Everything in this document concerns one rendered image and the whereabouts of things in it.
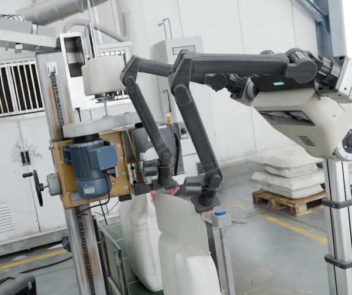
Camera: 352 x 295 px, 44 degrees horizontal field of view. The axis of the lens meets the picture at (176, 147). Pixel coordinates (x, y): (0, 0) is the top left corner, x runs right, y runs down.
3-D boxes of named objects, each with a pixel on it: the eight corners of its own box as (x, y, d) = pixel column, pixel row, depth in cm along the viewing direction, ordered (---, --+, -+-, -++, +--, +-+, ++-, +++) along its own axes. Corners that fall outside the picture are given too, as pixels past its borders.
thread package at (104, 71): (133, 91, 190) (127, 51, 188) (96, 96, 185) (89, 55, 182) (124, 92, 206) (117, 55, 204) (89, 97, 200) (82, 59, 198)
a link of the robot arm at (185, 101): (187, 82, 128) (182, 67, 137) (169, 89, 129) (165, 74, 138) (225, 184, 153) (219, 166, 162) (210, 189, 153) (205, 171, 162)
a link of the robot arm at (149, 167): (170, 153, 193) (165, 146, 200) (144, 155, 190) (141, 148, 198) (170, 177, 197) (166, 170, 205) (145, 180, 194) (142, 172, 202)
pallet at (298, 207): (380, 191, 498) (379, 178, 496) (296, 216, 453) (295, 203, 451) (329, 181, 573) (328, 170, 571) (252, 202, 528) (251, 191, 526)
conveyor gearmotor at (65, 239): (84, 251, 363) (80, 234, 361) (66, 256, 358) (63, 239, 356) (78, 241, 391) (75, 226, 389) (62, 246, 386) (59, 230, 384)
